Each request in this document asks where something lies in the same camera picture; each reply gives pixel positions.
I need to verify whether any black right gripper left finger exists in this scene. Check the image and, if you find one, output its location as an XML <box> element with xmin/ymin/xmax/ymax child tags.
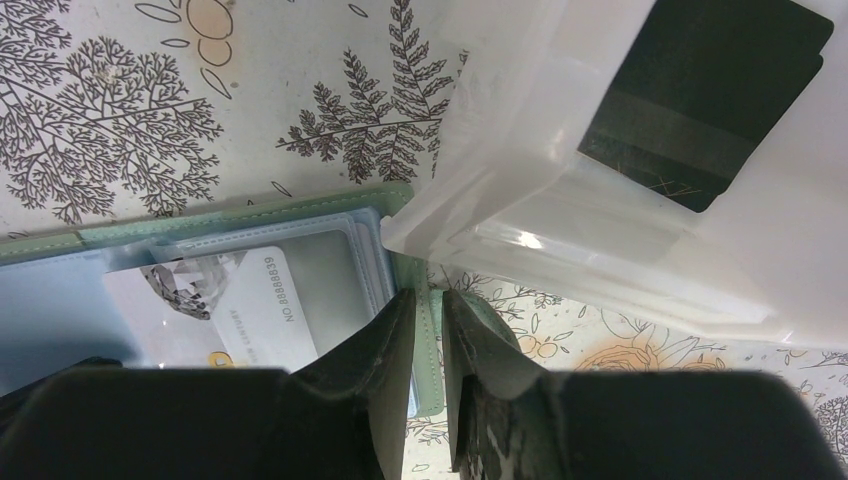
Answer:
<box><xmin>1</xmin><ymin>289</ymin><xmax>416</xmax><ymax>479</ymax></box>

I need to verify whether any green leather card holder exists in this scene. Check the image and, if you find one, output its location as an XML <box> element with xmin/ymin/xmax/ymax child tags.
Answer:
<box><xmin>0</xmin><ymin>182</ymin><xmax>525</xmax><ymax>420</ymax></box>

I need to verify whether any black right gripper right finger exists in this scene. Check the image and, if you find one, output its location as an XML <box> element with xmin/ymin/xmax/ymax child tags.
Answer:
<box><xmin>442</xmin><ymin>290</ymin><xmax>844</xmax><ymax>479</ymax></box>

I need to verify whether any white credit card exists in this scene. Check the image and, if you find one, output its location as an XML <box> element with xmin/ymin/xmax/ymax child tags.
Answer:
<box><xmin>103</xmin><ymin>246</ymin><xmax>318</xmax><ymax>371</ymax></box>

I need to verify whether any black card stack in box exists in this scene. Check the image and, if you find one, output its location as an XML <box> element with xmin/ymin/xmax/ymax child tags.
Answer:
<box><xmin>579</xmin><ymin>1</ymin><xmax>835</xmax><ymax>213</ymax></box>

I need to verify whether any white plastic card box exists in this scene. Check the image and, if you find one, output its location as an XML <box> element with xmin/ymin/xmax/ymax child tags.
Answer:
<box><xmin>383</xmin><ymin>1</ymin><xmax>847</xmax><ymax>349</ymax></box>

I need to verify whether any grey metallic card in sleeve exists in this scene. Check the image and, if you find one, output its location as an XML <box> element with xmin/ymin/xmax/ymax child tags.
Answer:
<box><xmin>275</xmin><ymin>229</ymin><xmax>385</xmax><ymax>356</ymax></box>

